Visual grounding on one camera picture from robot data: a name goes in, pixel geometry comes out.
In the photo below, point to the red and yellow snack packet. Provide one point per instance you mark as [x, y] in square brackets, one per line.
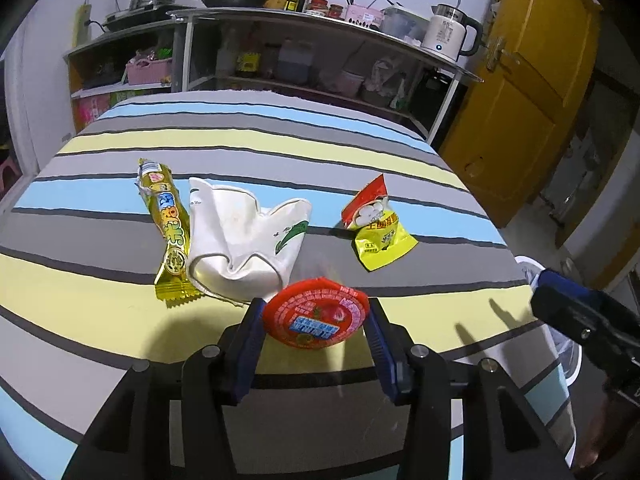
[375, 230]

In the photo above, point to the clear plastic container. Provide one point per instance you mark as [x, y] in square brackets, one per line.
[402, 25]

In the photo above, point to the steel kitchen rack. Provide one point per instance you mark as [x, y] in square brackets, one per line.
[300, 19]

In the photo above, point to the yellow label bottle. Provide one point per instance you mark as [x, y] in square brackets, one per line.
[247, 60]

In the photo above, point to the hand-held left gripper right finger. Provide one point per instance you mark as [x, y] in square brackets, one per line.
[381, 355]

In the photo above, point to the person's right forearm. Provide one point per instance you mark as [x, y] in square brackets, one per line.
[600, 430]

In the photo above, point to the crumpled plastic bag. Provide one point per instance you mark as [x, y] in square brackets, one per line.
[385, 80]

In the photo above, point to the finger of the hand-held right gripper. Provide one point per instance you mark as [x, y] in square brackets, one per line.
[570, 317]
[567, 282]

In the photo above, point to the pink plastic tub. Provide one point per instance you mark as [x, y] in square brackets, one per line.
[351, 83]

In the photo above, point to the yellow power strip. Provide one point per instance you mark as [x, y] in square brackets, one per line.
[82, 25]

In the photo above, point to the red sauce jar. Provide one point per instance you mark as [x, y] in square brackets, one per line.
[336, 11]
[317, 7]

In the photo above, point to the striped tablecloth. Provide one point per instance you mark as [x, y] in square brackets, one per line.
[250, 135]

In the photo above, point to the long yellow snack packet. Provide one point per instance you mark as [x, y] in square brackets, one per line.
[170, 225]

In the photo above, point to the yellow wooden door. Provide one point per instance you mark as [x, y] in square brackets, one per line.
[525, 85]

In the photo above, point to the crushed white paper cup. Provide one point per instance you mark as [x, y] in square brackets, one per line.
[225, 240]

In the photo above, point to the white electric kettle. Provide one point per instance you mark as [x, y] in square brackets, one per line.
[442, 35]

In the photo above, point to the pink utensil holder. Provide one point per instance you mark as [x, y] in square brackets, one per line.
[362, 17]

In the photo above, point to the clear jelly cup red lid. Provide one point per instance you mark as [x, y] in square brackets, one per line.
[315, 310]

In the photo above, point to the dark liquid jug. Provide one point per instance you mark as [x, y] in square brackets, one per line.
[295, 62]

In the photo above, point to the clear plastic bottle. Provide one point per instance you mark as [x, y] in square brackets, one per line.
[226, 57]

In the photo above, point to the pink box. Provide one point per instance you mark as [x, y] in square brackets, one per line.
[90, 110]

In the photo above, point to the white trash bin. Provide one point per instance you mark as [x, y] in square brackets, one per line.
[570, 380]

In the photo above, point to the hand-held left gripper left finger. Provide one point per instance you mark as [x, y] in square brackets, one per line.
[249, 347]

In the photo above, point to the pink plastic stool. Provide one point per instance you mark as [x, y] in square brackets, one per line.
[9, 172]

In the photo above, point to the pink basket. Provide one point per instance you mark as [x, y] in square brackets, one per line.
[147, 71]

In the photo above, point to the wooden shelf unit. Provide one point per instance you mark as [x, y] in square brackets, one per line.
[100, 47]

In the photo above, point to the induction cooker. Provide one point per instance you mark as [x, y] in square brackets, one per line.
[135, 18]

